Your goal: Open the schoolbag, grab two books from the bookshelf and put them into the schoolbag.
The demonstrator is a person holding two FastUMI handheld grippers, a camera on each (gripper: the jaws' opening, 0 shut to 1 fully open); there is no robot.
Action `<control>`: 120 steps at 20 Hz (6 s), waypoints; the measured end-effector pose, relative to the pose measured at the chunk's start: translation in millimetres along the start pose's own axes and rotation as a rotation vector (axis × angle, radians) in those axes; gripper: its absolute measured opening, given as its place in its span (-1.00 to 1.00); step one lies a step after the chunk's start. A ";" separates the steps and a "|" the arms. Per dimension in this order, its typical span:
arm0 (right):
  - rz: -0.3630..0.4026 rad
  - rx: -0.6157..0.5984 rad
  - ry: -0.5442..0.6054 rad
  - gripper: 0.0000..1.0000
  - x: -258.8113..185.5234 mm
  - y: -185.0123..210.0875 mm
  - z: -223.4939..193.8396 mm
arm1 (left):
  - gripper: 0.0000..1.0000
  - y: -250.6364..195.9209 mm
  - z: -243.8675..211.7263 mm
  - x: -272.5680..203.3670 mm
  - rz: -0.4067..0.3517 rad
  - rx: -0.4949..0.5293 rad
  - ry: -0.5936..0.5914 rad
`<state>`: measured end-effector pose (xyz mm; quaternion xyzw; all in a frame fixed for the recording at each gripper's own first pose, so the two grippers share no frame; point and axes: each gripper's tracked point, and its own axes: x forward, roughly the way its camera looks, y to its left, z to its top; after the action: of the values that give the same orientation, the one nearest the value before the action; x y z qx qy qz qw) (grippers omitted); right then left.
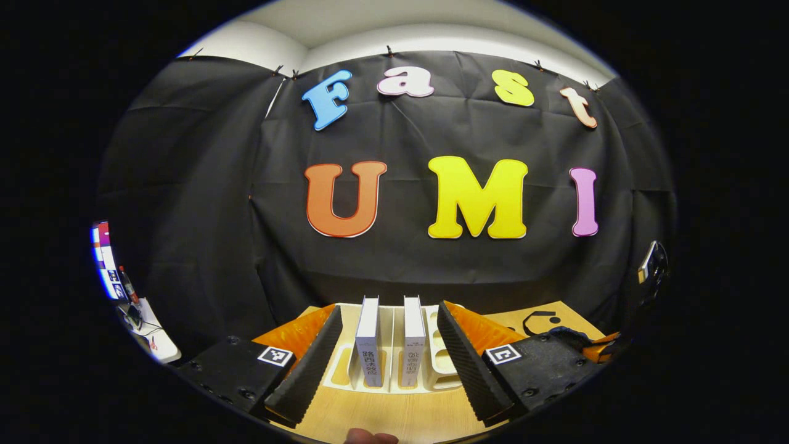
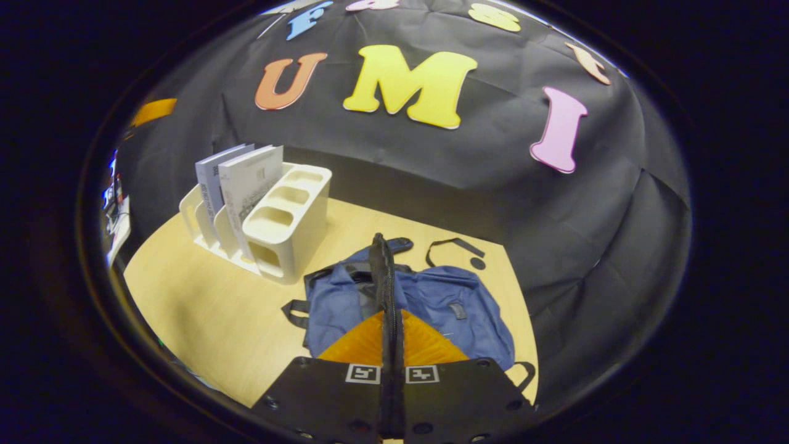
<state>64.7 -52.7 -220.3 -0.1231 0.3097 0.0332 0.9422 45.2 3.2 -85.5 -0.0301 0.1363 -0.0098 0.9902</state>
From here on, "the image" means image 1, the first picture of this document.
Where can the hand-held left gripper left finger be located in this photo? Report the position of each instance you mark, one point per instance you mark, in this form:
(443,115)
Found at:
(311,370)

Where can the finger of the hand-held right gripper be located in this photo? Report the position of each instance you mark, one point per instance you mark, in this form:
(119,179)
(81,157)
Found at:
(601,350)

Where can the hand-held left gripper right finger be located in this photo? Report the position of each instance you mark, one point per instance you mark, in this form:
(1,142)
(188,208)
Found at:
(468,370)

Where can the cream bookshelf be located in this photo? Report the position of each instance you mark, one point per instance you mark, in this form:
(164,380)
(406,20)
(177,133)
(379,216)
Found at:
(441,364)

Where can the blue schoolbag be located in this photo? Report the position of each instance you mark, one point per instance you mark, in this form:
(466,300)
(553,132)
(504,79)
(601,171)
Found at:
(570,336)

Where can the white book pale spine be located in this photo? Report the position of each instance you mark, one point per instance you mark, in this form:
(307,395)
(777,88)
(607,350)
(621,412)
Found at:
(413,345)

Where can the white book grey spine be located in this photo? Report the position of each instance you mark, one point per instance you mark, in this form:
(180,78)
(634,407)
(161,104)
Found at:
(368,345)

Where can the black backdrop cloth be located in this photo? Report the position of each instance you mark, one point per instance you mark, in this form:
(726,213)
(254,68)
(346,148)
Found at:
(400,259)

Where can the white side table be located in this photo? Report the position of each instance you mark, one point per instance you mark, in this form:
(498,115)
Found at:
(161,345)

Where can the small red bottle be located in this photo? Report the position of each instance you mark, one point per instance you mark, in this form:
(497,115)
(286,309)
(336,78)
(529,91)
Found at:
(128,285)

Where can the computer monitor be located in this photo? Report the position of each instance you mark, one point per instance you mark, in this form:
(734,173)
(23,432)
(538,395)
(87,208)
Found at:
(106,259)

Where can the row of small cloth clips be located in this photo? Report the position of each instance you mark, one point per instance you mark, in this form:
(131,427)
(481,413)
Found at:
(389,50)

